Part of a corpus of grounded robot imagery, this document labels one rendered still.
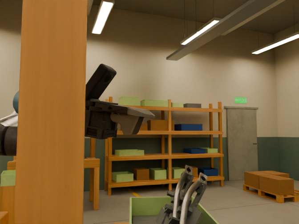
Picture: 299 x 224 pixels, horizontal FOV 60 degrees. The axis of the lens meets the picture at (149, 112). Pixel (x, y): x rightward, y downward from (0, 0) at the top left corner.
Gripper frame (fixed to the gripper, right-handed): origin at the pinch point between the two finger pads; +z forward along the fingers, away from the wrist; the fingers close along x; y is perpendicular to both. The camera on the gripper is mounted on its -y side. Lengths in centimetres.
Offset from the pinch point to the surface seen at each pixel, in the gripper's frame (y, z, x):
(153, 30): -205, -254, -602
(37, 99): 0.1, -8.0, 23.0
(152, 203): 61, -30, -108
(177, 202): 47, -9, -83
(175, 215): 51, -7, -77
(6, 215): 15.1, -7.1, 26.4
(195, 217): 45, 4, -67
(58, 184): 11.2, -3.5, 21.7
